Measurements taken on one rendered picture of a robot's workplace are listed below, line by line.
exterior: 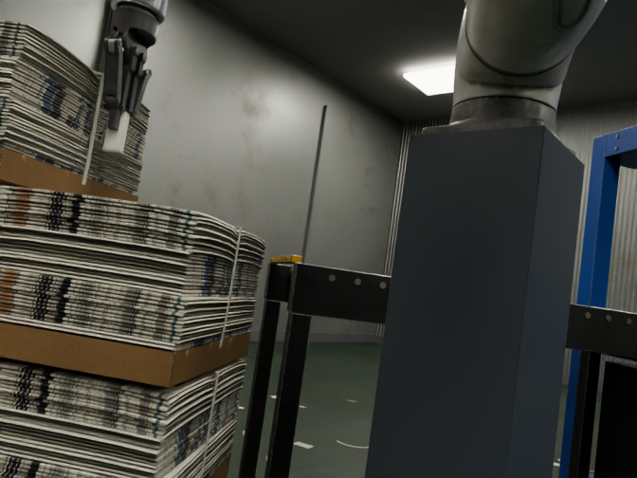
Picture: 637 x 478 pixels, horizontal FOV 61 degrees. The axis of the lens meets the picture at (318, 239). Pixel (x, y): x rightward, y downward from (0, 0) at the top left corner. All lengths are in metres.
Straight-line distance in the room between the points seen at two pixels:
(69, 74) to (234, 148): 4.98
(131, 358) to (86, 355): 0.06
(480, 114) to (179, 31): 4.99
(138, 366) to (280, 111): 5.82
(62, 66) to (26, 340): 0.42
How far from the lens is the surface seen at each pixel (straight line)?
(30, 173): 0.90
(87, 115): 1.02
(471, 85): 0.86
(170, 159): 5.41
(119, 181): 1.10
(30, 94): 0.91
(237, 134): 5.95
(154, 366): 0.71
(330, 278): 1.31
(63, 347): 0.77
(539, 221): 0.76
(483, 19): 0.73
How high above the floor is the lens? 0.76
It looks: 5 degrees up
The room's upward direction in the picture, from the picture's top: 8 degrees clockwise
